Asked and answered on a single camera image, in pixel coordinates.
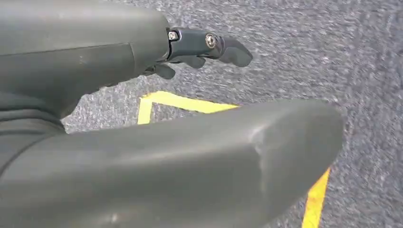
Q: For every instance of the yellow tape marking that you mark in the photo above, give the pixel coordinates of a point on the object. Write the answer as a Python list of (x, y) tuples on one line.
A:
[(189, 104)]

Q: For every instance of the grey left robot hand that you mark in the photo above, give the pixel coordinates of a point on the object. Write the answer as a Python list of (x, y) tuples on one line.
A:
[(157, 170)]

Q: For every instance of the ribbed grey left arm sleeve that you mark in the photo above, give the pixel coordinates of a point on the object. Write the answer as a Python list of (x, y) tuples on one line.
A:
[(19, 126)]

